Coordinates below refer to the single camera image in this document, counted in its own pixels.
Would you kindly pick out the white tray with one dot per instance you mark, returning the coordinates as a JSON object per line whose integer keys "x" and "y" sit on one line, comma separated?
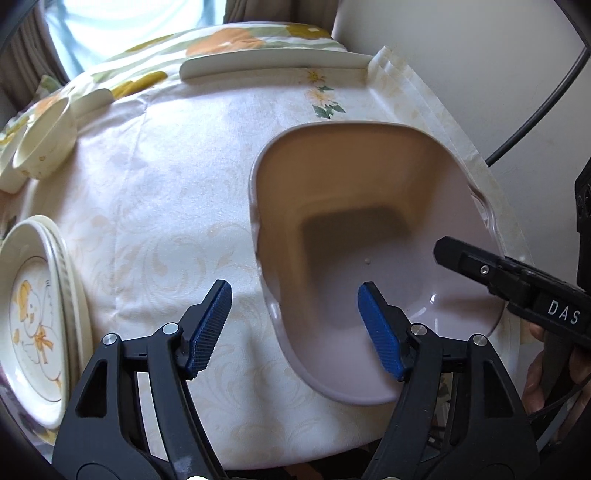
{"x": 277, "y": 64}

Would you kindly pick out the cream patterned tablecloth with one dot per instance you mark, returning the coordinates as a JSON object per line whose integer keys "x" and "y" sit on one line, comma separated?
{"x": 184, "y": 207}

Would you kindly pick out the light blue cloth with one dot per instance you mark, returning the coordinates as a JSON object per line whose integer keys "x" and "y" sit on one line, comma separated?
{"x": 129, "y": 32}

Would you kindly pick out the yellow duck print plate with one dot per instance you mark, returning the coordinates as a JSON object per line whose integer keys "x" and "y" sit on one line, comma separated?
{"x": 32, "y": 323}

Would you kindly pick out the cream speckled bowl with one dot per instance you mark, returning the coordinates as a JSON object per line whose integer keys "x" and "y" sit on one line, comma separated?
{"x": 46, "y": 138}

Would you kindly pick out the brown curtain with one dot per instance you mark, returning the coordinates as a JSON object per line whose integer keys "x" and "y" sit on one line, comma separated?
{"x": 277, "y": 11}
{"x": 23, "y": 55}

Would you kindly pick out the person's right hand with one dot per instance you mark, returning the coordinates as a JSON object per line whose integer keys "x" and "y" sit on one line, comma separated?
{"x": 535, "y": 369}

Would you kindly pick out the pink square bowl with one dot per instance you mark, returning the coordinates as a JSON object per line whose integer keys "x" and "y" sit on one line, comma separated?
{"x": 369, "y": 258}

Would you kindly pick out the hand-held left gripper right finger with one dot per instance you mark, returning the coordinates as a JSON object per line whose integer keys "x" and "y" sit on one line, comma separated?
{"x": 381, "y": 337}

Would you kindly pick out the small white bowl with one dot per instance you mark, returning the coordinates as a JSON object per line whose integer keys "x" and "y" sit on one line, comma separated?
{"x": 9, "y": 161}

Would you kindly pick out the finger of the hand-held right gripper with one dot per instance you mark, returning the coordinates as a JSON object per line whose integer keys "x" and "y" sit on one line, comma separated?
{"x": 471, "y": 263}

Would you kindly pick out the grey rimmed plate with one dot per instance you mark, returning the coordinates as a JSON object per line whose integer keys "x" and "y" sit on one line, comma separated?
{"x": 69, "y": 295}

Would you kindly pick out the floral quilt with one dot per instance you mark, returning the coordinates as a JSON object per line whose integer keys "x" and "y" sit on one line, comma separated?
{"x": 207, "y": 44}

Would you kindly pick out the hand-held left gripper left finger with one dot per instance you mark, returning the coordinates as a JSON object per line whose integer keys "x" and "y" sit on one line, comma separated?
{"x": 210, "y": 332}

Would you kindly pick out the plain white plate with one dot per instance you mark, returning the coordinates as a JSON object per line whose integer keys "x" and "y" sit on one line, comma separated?
{"x": 85, "y": 323}

